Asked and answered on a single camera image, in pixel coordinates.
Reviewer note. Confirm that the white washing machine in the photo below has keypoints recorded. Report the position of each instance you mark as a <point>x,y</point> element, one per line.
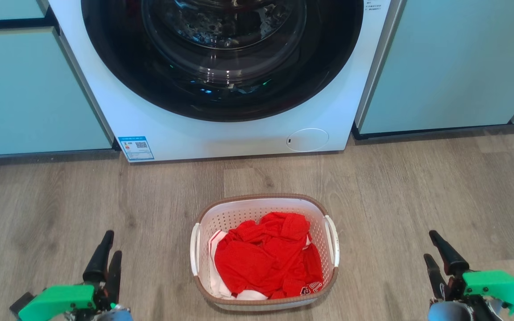
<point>239,138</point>

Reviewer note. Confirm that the wide pale green cabinet door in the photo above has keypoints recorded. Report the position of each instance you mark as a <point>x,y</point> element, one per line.
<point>453,62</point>

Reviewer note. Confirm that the black round washer door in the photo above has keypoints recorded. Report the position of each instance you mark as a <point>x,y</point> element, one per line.
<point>118,67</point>

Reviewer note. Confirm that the round white filter cover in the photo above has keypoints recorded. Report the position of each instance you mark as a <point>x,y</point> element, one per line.
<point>308,139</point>

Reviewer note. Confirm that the red mesh garment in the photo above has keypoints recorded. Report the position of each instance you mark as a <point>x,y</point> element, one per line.
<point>261,263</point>

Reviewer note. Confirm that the blue energy label sticker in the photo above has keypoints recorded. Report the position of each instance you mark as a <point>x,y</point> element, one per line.
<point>136,148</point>

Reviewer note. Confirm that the pale green cabinet drawer front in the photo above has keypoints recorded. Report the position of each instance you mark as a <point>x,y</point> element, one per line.
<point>2,9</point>

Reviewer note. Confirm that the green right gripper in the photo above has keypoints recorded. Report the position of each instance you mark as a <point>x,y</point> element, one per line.
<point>498,285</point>

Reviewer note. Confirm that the white perforated plastic laundry basket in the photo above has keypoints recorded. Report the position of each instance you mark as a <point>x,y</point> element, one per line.
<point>239,214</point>

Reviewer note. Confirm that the white garment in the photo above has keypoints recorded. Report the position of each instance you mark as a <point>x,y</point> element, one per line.
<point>215,276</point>

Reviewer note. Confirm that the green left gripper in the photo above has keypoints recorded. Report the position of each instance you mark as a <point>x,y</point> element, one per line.
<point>58,301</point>

